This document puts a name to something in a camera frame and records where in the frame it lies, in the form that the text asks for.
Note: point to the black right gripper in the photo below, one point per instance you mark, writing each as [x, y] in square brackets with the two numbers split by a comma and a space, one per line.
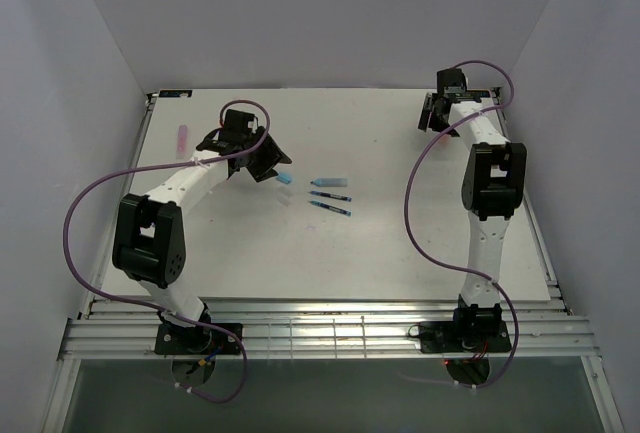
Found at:
[431, 106]

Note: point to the light blue highlighter body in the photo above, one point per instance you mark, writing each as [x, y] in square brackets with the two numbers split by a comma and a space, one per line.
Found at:
[330, 182]

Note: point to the clear gel pen cap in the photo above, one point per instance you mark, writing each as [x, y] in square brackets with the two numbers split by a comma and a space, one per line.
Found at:
[283, 199]

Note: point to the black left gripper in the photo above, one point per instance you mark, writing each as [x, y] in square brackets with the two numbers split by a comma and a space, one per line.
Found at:
[272, 156]

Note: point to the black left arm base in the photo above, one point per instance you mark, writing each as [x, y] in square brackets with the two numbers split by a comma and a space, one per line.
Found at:
[172, 339]

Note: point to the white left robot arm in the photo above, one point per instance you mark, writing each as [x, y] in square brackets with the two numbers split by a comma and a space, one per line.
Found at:
[149, 244]

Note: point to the blue gel pen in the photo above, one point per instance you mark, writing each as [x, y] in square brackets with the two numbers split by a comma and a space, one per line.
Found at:
[330, 208]
[331, 196]

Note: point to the light blue highlighter cap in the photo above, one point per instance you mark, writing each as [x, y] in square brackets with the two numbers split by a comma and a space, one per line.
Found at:
[284, 178]

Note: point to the blue label sticker left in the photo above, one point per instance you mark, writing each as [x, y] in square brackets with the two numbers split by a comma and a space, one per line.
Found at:
[173, 93]

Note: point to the pink highlighter pen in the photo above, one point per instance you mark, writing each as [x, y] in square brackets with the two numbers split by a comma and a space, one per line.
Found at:
[182, 142]

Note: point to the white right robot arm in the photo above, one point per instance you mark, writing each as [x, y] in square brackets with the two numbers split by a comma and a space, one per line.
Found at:
[491, 192]

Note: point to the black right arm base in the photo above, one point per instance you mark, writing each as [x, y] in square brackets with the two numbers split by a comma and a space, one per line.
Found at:
[462, 338]

